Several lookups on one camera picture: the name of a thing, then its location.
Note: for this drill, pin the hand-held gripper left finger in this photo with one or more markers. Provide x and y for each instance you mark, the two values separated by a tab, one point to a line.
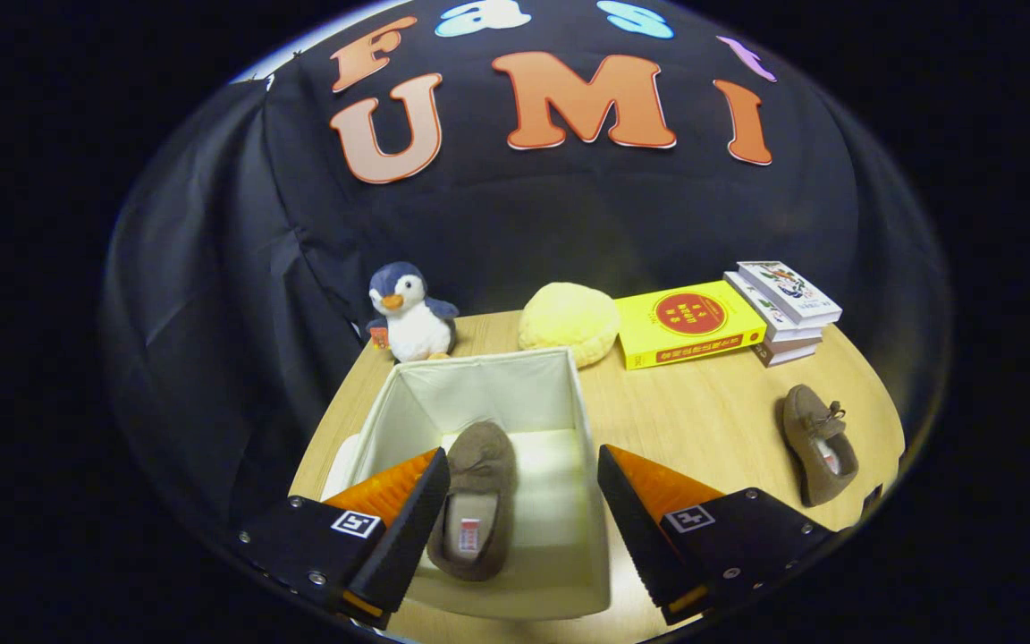
403	537

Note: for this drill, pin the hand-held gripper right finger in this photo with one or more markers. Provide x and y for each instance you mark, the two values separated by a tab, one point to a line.
645	537

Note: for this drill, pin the brown moccasin shoe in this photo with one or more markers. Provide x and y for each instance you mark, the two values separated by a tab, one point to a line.
808	429
479	465

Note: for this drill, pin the beige fabric storage box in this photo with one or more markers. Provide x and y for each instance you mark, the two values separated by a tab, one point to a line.
488	394

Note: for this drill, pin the penguin plush toy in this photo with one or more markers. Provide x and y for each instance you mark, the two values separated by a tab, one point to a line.
415	331

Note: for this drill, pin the yellow book with red circle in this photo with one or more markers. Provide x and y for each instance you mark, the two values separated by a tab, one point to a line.
685	322

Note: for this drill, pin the yellow round plush cushion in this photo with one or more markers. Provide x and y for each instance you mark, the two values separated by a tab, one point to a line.
569	322

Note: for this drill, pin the white book with plant print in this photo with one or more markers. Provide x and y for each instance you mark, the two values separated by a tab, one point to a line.
770	317

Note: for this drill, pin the black backdrop cloth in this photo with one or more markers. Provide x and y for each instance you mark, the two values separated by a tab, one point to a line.
497	215

